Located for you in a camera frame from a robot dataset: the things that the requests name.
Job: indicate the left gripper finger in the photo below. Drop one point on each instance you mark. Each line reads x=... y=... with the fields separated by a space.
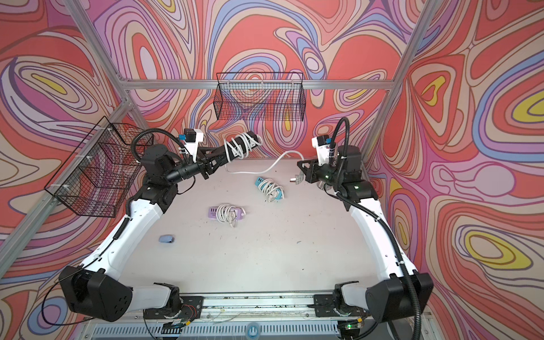
x=209 y=151
x=218 y=161

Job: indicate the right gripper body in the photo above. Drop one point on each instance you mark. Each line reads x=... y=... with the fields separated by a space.
x=327 y=173

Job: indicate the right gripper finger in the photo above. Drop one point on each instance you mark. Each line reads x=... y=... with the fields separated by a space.
x=306 y=164
x=303 y=176

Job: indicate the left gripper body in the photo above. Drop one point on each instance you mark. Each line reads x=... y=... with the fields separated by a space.
x=200 y=165

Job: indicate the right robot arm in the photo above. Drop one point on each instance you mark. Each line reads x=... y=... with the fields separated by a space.
x=402 y=291

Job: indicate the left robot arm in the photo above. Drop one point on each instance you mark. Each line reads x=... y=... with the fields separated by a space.
x=93 y=289

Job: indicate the small blue object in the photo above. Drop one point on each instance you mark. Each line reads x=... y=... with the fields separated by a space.
x=166 y=239

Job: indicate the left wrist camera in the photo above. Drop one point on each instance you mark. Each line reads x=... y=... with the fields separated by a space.
x=191 y=138

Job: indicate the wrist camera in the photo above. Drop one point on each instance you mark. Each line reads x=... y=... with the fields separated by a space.
x=191 y=138
x=322 y=145

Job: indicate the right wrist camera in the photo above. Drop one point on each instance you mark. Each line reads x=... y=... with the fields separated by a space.
x=322 y=145

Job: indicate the blue power strip with cord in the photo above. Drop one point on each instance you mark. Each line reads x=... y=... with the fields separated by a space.
x=269 y=188

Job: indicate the purple power strip with cord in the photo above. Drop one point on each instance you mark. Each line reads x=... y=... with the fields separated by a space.
x=226 y=214

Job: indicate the black wire basket back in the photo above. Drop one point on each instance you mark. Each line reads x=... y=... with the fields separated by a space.
x=260 y=97

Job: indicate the black wire basket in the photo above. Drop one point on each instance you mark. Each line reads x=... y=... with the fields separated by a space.
x=103 y=175
x=260 y=97

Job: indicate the aluminium frame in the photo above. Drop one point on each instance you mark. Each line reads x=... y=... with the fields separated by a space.
x=54 y=89

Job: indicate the black wire basket left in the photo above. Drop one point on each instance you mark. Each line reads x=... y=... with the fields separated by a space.
x=103 y=175

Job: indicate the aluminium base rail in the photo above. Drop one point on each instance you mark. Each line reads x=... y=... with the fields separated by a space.
x=268 y=315

